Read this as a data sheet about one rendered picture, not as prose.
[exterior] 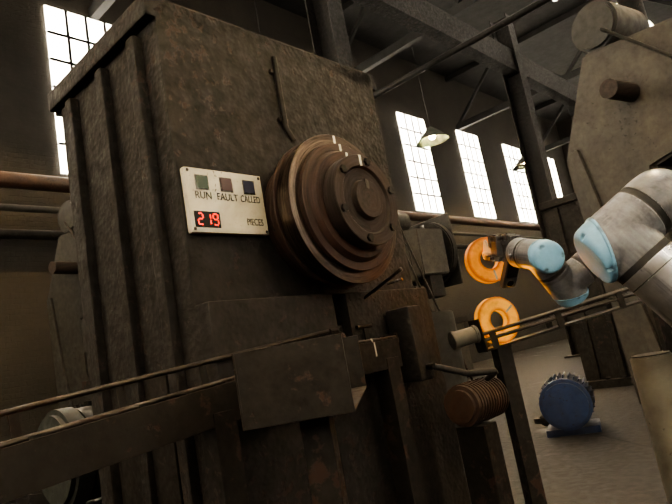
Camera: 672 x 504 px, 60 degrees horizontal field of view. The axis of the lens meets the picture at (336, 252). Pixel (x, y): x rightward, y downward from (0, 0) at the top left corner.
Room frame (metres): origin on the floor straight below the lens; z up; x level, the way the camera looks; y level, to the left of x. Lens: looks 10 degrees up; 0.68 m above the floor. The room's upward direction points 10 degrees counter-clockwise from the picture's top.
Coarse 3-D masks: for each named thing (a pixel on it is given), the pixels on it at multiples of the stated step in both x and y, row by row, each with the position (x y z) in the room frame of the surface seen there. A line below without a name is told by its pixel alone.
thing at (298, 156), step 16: (304, 144) 1.63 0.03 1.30; (320, 144) 1.68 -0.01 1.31; (288, 160) 1.63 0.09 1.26; (288, 176) 1.57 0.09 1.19; (288, 192) 1.56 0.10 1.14; (288, 208) 1.58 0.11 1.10; (288, 224) 1.60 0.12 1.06; (304, 224) 1.59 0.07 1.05; (288, 240) 1.62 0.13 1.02; (304, 240) 1.58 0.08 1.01; (304, 256) 1.63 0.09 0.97; (320, 256) 1.62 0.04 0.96; (320, 272) 1.67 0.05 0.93; (336, 272) 1.66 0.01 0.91; (352, 272) 1.71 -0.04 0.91; (368, 272) 1.77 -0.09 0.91
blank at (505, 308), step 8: (480, 304) 1.95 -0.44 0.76; (488, 304) 1.94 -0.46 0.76; (496, 304) 1.95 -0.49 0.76; (504, 304) 1.96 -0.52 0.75; (512, 304) 1.97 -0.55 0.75; (480, 312) 1.93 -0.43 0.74; (488, 312) 1.94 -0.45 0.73; (504, 312) 1.96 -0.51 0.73; (512, 312) 1.97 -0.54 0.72; (480, 320) 1.93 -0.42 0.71; (488, 320) 1.94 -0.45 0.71; (504, 320) 1.98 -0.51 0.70; (512, 320) 1.97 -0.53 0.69; (488, 328) 1.94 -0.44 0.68; (512, 328) 1.96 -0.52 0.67; (488, 336) 1.93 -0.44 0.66; (504, 336) 1.95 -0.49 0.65; (512, 336) 1.96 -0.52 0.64
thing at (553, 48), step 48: (96, 0) 7.44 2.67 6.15; (288, 0) 10.43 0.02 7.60; (432, 0) 11.34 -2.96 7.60; (480, 0) 9.01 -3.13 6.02; (528, 0) 12.03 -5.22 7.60; (576, 0) 12.40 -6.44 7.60; (384, 48) 12.97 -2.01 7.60; (432, 48) 13.41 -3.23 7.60; (528, 48) 14.35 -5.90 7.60; (576, 48) 14.87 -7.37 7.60
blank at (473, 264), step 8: (480, 240) 1.93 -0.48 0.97; (472, 248) 1.92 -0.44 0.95; (480, 248) 1.92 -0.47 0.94; (464, 256) 1.94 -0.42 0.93; (472, 256) 1.92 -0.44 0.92; (472, 264) 1.91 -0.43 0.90; (480, 264) 1.92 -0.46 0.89; (496, 264) 1.95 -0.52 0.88; (472, 272) 1.92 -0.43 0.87; (480, 272) 1.92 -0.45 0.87; (488, 272) 1.92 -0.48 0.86; (496, 272) 1.93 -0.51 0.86; (480, 280) 1.93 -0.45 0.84; (488, 280) 1.92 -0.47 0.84; (496, 280) 1.93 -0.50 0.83
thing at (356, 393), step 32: (256, 352) 1.07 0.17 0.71; (288, 352) 1.06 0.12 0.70; (320, 352) 1.06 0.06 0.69; (352, 352) 1.31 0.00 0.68; (256, 384) 1.07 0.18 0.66; (288, 384) 1.07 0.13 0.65; (320, 384) 1.06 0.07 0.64; (352, 384) 1.31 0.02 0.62; (256, 416) 1.07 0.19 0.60; (288, 416) 1.07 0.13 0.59; (320, 416) 1.06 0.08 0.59; (320, 448) 1.19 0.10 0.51; (320, 480) 1.19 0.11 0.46
